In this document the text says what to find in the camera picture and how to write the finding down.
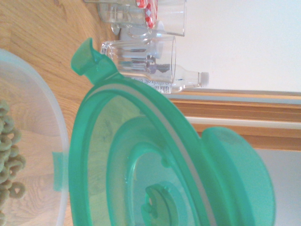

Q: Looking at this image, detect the hint plastic water bottle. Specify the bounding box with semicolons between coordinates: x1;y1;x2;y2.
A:
128;64;210;95

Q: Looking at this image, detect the green round container lid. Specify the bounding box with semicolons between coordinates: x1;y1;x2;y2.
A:
68;37;277;226

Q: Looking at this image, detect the wooden door frame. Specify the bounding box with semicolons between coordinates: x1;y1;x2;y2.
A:
168;89;301;151

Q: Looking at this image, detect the clear plastic food bowl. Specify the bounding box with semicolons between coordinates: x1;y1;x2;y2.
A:
0;48;71;226

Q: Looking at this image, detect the tall footed clear glass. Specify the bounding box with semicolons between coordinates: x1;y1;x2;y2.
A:
110;0;188;38

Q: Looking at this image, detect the ribbed clear glass tumbler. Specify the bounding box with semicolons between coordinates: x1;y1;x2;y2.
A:
101;35;177;85

